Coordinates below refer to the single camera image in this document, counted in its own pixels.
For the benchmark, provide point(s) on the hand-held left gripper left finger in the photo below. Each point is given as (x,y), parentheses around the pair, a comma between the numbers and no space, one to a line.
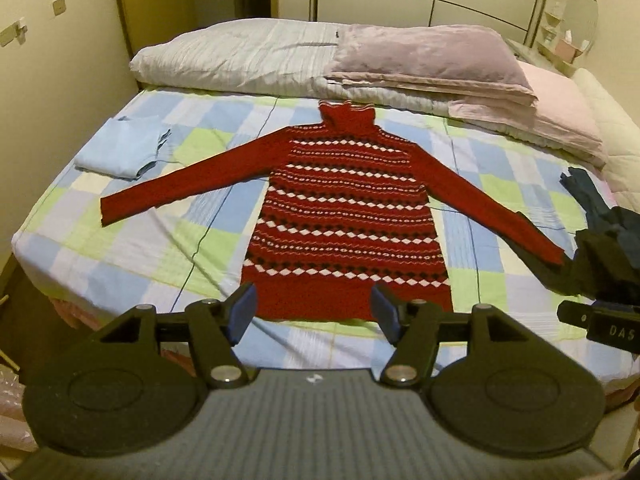
(245,310)

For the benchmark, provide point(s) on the folded light blue cloth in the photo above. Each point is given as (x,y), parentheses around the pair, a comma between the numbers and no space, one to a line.
(122,147)

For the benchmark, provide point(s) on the dark blue garment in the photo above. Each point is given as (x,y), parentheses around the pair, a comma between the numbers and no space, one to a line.
(597,205)

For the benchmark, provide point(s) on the bed with checkered sheet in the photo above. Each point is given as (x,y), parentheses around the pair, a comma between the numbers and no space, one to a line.
(165,240)

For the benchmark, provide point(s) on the pink box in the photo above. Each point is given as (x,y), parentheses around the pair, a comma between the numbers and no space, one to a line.
(565,49)

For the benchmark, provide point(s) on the black garment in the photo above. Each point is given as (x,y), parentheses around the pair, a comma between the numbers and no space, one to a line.
(597,270)

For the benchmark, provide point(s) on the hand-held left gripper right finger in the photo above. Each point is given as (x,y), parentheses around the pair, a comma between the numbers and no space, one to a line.
(384,310)

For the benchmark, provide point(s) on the white striped quilt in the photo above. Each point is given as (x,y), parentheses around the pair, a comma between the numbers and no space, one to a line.
(240,55)

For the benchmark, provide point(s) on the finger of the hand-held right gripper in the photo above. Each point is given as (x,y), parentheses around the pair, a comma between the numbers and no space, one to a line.
(575,312)

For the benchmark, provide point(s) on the folded mauve blanket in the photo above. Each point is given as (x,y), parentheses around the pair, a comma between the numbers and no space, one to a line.
(430,57)

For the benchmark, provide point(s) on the oval mirror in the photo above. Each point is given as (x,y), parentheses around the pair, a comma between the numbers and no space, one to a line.
(582,15)

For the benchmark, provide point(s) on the folded pink blanket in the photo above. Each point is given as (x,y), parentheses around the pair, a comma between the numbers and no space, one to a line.
(555,105)

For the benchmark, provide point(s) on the wall switch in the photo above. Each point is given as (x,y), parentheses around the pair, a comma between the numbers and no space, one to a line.
(59,7)
(12,32)

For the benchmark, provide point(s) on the wooden door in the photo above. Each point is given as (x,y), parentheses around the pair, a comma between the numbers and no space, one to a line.
(175,0)

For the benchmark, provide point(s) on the red patterned knit sweater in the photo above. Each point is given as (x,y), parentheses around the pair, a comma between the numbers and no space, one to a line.
(345,220)

